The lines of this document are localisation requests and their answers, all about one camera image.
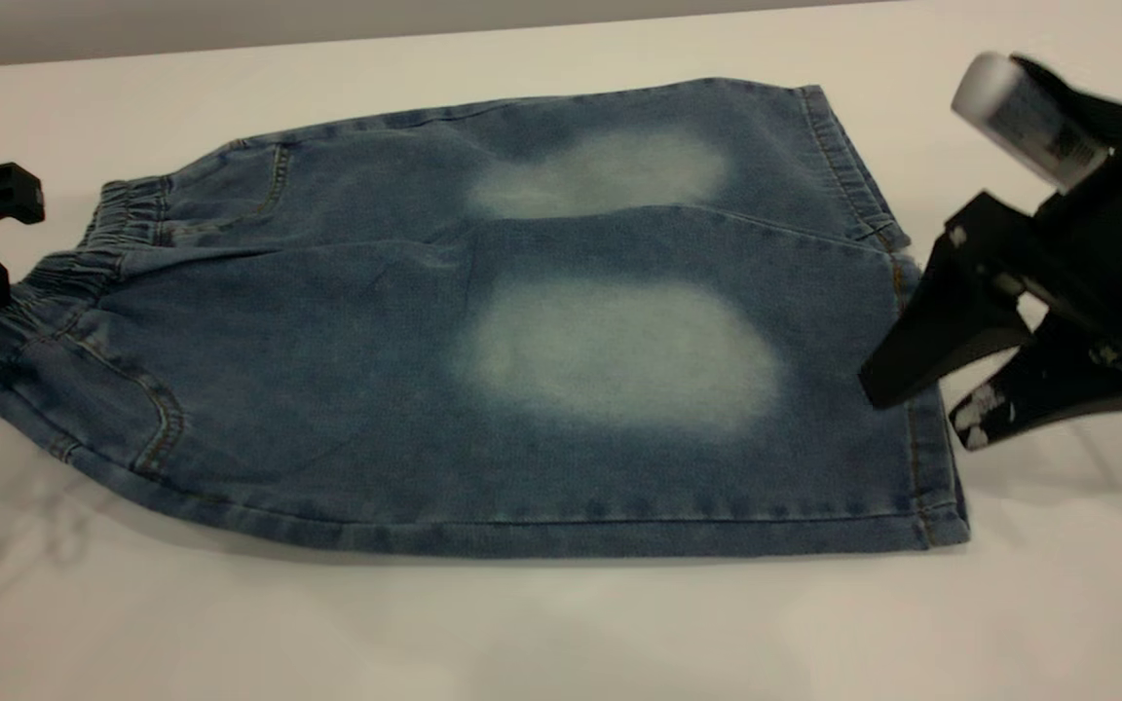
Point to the blue denim shorts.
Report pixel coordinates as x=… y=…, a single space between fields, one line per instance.
x=327 y=389

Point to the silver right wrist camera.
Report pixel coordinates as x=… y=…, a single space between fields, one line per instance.
x=1019 y=117

